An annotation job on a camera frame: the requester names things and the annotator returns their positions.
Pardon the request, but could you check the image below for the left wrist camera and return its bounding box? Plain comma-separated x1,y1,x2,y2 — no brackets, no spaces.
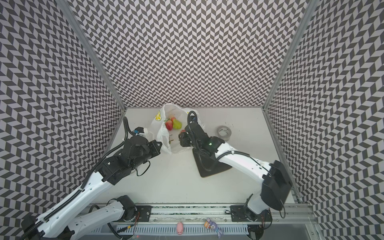
133,127,148,137

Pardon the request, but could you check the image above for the black square tray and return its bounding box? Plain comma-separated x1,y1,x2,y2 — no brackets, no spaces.
193,149,232,178

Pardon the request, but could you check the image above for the aluminium corner post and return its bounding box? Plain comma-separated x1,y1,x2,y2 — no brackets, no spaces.
263,0,320,112
56,0,127,110

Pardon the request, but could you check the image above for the white plastic bag lemon print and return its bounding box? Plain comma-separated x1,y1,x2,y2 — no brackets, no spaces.
147,103,205,154

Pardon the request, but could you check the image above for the green fake pear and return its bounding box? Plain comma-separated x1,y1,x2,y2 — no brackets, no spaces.
173,119,182,130

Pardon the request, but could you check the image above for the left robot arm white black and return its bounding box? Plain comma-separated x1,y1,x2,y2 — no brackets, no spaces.
20,118,163,240

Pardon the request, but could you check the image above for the aluminium corner post right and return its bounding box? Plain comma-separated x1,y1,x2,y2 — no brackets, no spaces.
263,0,320,112

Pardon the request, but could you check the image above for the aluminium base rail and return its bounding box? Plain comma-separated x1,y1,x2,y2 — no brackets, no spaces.
137,203,318,225

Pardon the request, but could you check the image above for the clear packing tape roll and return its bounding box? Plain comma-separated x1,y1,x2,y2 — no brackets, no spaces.
216,126,232,142

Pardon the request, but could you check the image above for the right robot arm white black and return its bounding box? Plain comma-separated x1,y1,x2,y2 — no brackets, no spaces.
179,122,293,221

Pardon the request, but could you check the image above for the aluminium corner post left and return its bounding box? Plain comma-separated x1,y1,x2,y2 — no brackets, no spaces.
56,0,127,110

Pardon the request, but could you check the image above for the pink small toy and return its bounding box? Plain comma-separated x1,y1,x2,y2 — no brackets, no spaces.
176,222,184,235

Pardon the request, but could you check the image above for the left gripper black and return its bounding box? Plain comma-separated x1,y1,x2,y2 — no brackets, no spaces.
129,140,163,173

